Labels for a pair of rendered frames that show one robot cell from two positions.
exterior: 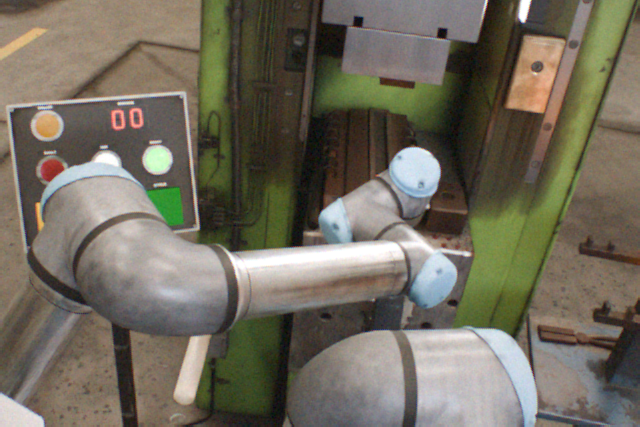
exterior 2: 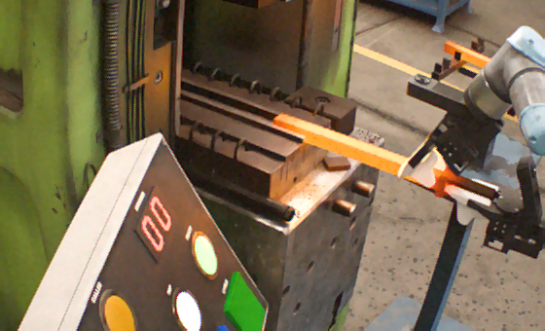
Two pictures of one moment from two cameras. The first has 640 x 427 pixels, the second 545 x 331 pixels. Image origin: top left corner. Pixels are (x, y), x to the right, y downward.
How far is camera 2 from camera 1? 1.12 m
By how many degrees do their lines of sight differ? 50
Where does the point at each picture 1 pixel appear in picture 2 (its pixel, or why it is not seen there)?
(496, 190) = (317, 75)
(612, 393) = (492, 172)
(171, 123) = (180, 191)
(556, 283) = not seen: hidden behind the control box
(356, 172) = (245, 132)
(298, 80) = (166, 54)
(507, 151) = (321, 29)
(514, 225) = not seen: hidden behind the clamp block
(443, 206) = (340, 110)
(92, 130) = (147, 276)
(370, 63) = not seen: outside the picture
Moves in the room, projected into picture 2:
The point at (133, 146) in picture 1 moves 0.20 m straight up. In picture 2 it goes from (182, 259) to (182, 88)
